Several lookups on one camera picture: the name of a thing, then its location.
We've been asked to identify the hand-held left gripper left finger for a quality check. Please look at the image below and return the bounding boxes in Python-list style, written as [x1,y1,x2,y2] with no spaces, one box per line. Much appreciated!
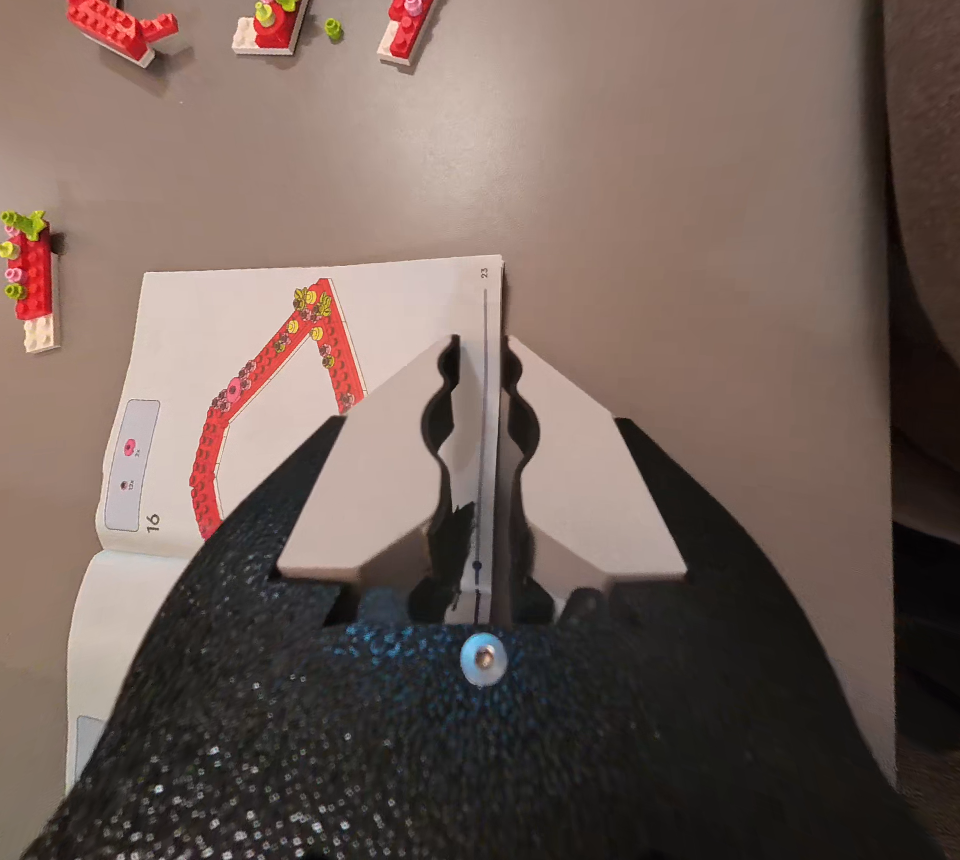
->
[276,334,475,612]

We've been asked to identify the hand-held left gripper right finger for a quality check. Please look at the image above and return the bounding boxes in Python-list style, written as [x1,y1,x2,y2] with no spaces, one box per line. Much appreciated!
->
[498,334,689,627]

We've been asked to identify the lego instruction booklet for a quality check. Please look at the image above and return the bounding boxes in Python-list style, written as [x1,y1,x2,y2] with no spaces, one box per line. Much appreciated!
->
[66,254,505,797]

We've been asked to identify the red lego segment lime flowers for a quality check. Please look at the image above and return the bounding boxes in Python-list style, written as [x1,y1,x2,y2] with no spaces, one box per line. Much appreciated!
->
[0,209,63,354]

